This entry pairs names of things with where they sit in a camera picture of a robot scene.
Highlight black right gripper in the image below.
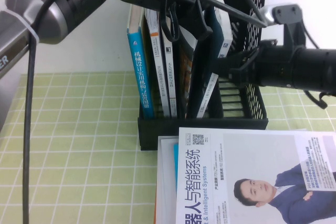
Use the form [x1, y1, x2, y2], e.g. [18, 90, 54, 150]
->
[213, 39, 266, 89]

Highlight white car suspension book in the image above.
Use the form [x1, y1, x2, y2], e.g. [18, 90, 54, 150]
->
[195, 0, 234, 119]

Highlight thin white paperback book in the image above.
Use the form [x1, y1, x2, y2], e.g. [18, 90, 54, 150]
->
[160, 24, 179, 118]

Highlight white book with orange mark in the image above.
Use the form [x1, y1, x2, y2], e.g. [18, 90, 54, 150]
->
[144, 7, 171, 119]

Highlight blue spine hardcover book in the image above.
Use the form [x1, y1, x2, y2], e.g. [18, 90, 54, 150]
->
[127, 5, 155, 120]

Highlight black plastic book holder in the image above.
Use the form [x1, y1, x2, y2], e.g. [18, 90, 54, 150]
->
[133, 0, 269, 152]

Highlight cyan cover book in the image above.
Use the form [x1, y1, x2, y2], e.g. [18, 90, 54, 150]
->
[172, 143, 180, 190]

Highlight orange cover book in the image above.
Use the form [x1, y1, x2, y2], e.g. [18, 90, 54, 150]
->
[153, 192, 159, 224]

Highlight robot magazine with man portrait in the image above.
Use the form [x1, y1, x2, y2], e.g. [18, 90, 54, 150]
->
[175, 126, 336, 224]

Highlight green checkered tablecloth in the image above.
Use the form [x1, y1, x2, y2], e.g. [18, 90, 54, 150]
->
[0, 63, 336, 224]

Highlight black right camera cable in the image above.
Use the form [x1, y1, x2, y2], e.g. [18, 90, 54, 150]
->
[178, 0, 265, 27]

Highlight thin black looped cable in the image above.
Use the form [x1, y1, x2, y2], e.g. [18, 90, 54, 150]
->
[160, 5, 180, 42]

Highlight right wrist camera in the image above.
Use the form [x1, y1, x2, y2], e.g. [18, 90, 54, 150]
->
[262, 3, 307, 52]

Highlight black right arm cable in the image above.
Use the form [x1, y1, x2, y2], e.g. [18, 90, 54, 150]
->
[301, 22, 329, 110]

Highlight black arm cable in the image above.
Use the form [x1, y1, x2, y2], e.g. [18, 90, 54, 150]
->
[22, 0, 184, 224]
[301, 22, 329, 110]

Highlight white cable tie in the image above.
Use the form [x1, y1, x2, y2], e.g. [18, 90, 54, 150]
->
[7, 8, 41, 44]

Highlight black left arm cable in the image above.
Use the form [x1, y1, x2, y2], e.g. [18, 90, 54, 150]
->
[22, 0, 184, 224]

